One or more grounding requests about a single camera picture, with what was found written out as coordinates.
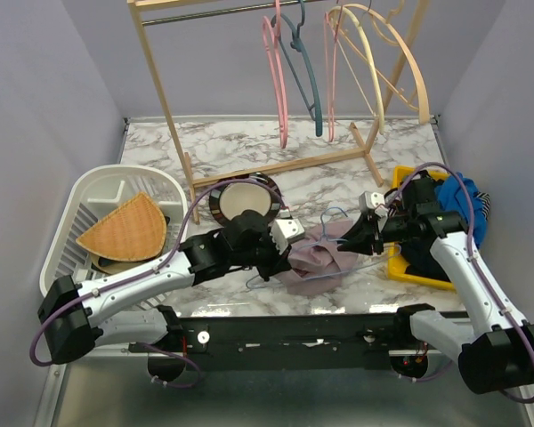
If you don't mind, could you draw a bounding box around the dark rimmed ceramic plate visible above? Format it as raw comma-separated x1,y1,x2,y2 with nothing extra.
208,172,282,225

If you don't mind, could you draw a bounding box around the light blue wire hanger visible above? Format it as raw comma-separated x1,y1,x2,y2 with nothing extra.
246,206,401,296

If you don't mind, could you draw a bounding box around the blue garment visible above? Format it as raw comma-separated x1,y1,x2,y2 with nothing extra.
434,173,489,248

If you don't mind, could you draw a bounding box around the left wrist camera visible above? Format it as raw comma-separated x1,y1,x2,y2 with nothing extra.
270,218,305,254

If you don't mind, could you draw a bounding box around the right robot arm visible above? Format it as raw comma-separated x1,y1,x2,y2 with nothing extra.
338,174,534,394

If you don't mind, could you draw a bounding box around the cream plastic hanger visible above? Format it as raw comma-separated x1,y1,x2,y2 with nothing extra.
328,2,384,134

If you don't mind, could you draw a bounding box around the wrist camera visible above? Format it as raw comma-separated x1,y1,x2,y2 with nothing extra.
270,218,305,254
359,191,389,221

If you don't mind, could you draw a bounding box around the thin pink hanger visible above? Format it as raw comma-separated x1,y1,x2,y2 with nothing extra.
324,12,337,142

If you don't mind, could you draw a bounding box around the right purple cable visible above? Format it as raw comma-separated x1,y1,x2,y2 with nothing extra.
382,161,534,404

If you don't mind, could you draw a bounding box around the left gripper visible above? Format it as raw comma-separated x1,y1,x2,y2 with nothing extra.
230,226,292,282

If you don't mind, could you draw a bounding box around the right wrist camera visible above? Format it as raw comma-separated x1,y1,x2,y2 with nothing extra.
359,191,389,221

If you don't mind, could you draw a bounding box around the dark navy garment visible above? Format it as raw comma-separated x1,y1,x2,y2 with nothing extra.
400,240,449,282

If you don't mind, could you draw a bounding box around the teal plastic hanger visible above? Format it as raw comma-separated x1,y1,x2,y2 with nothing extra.
270,0,325,139

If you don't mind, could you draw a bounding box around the mauve tank top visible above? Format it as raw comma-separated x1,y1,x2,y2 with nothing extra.
275,219,359,296

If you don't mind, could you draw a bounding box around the pink plastic hanger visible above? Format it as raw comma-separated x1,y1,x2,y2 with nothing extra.
262,0,288,149

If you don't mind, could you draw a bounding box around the striped black white garment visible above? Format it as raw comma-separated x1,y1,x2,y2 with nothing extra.
475,191,490,220

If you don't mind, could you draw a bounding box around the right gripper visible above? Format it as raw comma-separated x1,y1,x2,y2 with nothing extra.
336,211,416,257

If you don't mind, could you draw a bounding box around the yellow plastic bin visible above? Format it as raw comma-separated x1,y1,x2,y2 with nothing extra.
386,165,459,292

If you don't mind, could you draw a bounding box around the woven wicker fan tray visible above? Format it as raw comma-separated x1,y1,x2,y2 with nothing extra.
77,192,166,262

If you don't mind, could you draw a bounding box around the white plastic dish rack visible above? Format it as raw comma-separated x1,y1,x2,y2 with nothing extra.
39,165,189,294

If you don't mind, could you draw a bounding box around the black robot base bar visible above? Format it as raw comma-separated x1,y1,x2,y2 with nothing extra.
129,313,429,383

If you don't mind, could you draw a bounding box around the wooden clothes rack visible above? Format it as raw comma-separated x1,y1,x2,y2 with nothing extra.
126,0,433,225

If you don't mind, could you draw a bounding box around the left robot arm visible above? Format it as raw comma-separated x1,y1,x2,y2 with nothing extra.
36,210,304,365

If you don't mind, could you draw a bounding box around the wooden curved hanger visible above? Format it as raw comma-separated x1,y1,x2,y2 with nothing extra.
369,1,431,125

